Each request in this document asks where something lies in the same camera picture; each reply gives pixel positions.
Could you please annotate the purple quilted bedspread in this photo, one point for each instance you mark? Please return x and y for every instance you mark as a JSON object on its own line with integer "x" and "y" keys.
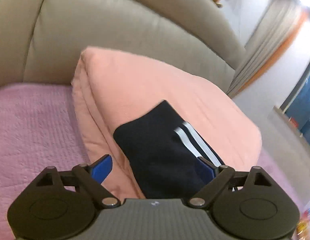
{"x": 38, "y": 127}

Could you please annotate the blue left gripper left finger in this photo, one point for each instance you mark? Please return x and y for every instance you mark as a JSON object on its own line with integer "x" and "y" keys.
{"x": 100, "y": 169}

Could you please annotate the dark navy hooded sweatshirt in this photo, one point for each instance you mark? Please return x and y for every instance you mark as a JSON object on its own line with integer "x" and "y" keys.
{"x": 162, "y": 149}

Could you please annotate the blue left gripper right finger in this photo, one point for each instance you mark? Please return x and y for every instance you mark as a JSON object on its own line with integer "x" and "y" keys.
{"x": 205, "y": 169}

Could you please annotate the blue glass window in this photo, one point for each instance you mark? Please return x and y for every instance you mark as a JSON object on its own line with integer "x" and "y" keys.
{"x": 297, "y": 106}

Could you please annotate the beige leather headboard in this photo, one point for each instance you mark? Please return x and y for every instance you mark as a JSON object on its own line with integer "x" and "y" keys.
{"x": 41, "y": 40}

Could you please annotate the beige striped curtain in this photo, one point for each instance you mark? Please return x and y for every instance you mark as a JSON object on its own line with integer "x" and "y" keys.
{"x": 273, "y": 36}

